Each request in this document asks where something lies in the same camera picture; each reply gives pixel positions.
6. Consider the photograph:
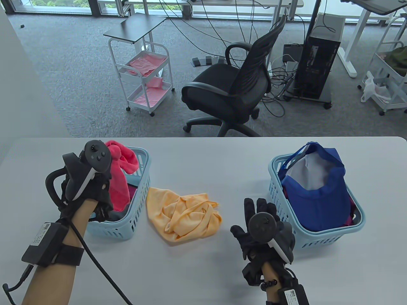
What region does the white aluminium frame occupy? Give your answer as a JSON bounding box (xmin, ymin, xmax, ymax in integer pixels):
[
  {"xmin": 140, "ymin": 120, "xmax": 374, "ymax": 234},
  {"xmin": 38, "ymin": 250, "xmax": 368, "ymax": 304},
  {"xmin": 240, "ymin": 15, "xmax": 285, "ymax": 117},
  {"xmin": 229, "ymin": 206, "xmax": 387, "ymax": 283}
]
[{"xmin": 96, "ymin": 0, "xmax": 192, "ymax": 18}]

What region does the black computer tower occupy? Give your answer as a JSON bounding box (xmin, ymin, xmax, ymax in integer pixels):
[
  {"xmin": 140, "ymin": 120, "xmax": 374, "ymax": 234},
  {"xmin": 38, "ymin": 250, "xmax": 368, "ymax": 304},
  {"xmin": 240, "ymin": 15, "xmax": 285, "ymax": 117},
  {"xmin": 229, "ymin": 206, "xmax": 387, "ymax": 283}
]
[{"xmin": 294, "ymin": 13, "xmax": 346, "ymax": 99}]

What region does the pink towel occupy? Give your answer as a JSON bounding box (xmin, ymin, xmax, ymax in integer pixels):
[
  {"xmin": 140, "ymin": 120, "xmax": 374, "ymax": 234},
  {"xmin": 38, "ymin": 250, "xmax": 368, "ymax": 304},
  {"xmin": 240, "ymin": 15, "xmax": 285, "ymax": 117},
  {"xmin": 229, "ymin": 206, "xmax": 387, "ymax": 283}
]
[{"xmin": 104, "ymin": 140, "xmax": 139, "ymax": 213}]

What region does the white plastic bag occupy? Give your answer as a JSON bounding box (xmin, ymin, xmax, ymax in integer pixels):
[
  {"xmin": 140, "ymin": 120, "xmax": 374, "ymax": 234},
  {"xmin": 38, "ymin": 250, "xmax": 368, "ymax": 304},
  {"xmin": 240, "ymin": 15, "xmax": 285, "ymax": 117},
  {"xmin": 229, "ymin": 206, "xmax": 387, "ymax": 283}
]
[{"xmin": 360, "ymin": 71, "xmax": 392, "ymax": 104}]

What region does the black wheeled computer stand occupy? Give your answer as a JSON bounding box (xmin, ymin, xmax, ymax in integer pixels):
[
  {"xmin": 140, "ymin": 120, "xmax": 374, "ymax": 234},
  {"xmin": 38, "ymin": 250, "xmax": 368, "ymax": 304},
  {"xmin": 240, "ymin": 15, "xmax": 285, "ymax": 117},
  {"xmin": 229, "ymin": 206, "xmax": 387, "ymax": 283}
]
[{"xmin": 284, "ymin": 86, "xmax": 333, "ymax": 109}]

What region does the white standing desk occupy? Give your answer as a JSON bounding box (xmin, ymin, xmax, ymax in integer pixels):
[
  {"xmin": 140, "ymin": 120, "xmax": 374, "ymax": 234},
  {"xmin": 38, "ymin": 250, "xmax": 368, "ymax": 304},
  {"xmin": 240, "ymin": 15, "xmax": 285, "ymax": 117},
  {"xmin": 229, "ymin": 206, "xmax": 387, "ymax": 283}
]
[{"xmin": 337, "ymin": 0, "xmax": 407, "ymax": 79}]

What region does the olive green bag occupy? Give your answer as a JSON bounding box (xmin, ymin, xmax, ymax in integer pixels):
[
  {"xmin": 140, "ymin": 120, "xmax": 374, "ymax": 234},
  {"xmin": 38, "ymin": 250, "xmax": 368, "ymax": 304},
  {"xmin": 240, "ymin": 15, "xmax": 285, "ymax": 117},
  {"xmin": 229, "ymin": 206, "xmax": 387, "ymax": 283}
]
[{"xmin": 383, "ymin": 46, "xmax": 407, "ymax": 77}]

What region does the orange towel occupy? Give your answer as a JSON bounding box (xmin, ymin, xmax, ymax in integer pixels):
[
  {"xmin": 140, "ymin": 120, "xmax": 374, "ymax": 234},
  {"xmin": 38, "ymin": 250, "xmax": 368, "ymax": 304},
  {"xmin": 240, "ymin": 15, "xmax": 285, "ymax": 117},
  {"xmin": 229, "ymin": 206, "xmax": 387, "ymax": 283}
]
[{"xmin": 146, "ymin": 187, "xmax": 222, "ymax": 242}]

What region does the white three-tier cart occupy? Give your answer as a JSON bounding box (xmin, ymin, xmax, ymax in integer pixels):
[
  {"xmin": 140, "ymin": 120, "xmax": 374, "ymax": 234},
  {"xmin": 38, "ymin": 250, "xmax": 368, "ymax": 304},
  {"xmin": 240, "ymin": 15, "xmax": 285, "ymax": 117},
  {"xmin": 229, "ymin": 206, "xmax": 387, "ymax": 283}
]
[{"xmin": 108, "ymin": 37, "xmax": 175, "ymax": 116}]

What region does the blue grey apparel cap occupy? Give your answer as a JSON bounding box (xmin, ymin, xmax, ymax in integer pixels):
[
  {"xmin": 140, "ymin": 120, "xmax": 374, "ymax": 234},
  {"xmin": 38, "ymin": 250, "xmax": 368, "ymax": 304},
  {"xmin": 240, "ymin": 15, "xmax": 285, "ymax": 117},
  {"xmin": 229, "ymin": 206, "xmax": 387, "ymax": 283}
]
[{"xmin": 281, "ymin": 141, "xmax": 353, "ymax": 232}]

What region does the person's left hand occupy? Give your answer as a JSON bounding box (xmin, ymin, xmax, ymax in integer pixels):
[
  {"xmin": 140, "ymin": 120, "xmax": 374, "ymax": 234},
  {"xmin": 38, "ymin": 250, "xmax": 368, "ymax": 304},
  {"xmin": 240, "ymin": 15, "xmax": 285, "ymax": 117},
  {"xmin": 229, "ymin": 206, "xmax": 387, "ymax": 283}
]
[{"xmin": 59, "ymin": 174, "xmax": 114, "ymax": 223}]

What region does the dark top side table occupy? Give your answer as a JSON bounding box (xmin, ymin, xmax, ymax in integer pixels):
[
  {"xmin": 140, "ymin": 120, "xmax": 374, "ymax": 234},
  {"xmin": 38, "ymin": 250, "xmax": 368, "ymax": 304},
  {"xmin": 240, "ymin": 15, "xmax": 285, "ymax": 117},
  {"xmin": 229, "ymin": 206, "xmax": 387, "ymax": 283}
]
[{"xmin": 103, "ymin": 13, "xmax": 167, "ymax": 53}]

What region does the black pole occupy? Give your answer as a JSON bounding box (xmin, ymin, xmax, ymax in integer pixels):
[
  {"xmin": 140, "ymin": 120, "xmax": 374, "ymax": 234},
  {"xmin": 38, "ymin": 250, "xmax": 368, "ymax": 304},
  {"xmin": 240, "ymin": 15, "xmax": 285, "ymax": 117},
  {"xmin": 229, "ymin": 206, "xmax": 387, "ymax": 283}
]
[{"xmin": 304, "ymin": 0, "xmax": 320, "ymax": 45}]

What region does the person's right forearm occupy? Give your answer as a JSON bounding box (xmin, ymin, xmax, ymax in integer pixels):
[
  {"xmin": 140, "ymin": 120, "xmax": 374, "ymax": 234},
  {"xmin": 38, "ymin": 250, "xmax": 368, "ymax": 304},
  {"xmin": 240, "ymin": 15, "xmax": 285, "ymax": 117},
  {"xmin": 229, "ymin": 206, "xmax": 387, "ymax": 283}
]
[{"xmin": 261, "ymin": 264, "xmax": 286, "ymax": 305}]

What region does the grey foot pedal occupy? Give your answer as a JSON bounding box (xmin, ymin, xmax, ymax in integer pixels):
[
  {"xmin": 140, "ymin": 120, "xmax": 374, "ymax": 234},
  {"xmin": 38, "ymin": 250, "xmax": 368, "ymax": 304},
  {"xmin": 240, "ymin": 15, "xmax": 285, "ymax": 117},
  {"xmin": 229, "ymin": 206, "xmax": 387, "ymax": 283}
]
[{"xmin": 192, "ymin": 56, "xmax": 227, "ymax": 67}]

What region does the black office chair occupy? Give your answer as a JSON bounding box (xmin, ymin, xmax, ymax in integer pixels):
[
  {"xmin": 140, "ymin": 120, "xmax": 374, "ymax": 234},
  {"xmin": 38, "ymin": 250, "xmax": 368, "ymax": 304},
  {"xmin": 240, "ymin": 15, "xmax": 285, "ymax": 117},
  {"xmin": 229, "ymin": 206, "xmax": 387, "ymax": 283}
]
[{"xmin": 181, "ymin": 14, "xmax": 287, "ymax": 138}]

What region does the white metal basket cart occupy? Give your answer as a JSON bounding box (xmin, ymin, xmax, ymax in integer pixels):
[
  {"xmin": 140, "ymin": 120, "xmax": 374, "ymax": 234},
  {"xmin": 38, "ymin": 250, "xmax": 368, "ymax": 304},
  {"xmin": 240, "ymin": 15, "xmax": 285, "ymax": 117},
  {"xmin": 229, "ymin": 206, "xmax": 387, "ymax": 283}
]
[{"xmin": 358, "ymin": 14, "xmax": 407, "ymax": 115}]

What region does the person's right hand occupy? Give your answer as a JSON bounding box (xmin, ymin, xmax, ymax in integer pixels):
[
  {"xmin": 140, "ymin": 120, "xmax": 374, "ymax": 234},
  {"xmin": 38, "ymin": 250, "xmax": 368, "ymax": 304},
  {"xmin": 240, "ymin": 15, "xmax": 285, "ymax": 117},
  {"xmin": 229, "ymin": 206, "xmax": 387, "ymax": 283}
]
[{"xmin": 231, "ymin": 198, "xmax": 285, "ymax": 286}]

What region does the black wrist sensor box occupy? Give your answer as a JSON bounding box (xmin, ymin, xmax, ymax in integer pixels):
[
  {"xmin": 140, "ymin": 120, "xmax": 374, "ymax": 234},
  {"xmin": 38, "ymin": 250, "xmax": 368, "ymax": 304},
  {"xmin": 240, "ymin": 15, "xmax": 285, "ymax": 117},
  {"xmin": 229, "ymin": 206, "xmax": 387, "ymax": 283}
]
[
  {"xmin": 276, "ymin": 284, "xmax": 310, "ymax": 305},
  {"xmin": 22, "ymin": 222, "xmax": 85, "ymax": 268}
]

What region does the light blue hand basket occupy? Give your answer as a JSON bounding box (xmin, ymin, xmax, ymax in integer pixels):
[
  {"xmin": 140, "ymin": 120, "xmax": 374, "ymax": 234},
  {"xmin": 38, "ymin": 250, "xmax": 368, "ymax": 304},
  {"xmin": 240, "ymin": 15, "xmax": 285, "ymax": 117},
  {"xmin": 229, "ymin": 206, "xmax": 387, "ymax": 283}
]
[
  {"xmin": 268, "ymin": 154, "xmax": 366, "ymax": 249},
  {"xmin": 83, "ymin": 146, "xmax": 151, "ymax": 240}
]

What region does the person's left forearm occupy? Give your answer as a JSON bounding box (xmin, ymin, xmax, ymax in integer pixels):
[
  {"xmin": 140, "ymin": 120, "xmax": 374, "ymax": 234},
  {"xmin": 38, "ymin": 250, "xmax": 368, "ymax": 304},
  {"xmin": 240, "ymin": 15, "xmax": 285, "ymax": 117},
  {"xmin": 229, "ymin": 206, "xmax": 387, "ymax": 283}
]
[{"xmin": 20, "ymin": 199, "xmax": 97, "ymax": 305}]

